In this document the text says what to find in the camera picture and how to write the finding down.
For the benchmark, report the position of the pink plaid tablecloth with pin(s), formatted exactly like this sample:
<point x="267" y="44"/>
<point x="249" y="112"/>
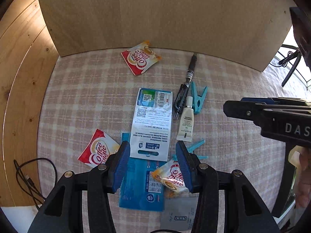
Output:
<point x="96" y="90"/>

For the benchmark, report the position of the person's right hand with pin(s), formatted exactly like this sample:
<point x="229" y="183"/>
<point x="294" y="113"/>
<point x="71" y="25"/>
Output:
<point x="302" y="189"/>

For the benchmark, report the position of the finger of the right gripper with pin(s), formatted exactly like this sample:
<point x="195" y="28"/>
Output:
<point x="246" y="110"/>
<point x="277" y="101"/>

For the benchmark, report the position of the light oak back board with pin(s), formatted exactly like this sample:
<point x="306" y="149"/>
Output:
<point x="248" y="32"/>

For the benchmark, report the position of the blue plastic package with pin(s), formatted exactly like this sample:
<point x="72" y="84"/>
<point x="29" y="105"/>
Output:
<point x="139" y="190"/>

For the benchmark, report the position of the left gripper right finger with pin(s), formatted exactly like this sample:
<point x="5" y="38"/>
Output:
<point x="245" y="211"/>

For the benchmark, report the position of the teal clothespin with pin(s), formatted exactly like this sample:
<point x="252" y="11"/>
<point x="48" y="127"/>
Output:
<point x="193" y="147"/>
<point x="198" y="99"/>

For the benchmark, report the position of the white blue product card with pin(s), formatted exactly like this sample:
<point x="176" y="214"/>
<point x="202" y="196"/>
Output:
<point x="151" y="125"/>

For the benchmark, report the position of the black gel pen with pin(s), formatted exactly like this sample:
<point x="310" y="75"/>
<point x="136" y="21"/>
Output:
<point x="180" y="99"/>

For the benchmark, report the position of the coffee mate sachet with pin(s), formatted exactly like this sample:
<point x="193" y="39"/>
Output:
<point x="100" y="147"/>
<point x="140" y="58"/>
<point x="171" y="177"/>

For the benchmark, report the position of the black tripod stand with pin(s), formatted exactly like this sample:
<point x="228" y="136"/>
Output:
<point x="293" y="58"/>

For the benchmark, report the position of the pine plank side board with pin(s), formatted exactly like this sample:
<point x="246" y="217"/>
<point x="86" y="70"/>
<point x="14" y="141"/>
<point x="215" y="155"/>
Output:
<point x="28" y="57"/>

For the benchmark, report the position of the white cream tube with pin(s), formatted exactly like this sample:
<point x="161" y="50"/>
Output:
<point x="186" y="122"/>

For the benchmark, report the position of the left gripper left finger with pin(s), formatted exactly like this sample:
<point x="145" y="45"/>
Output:
<point x="62" y="209"/>

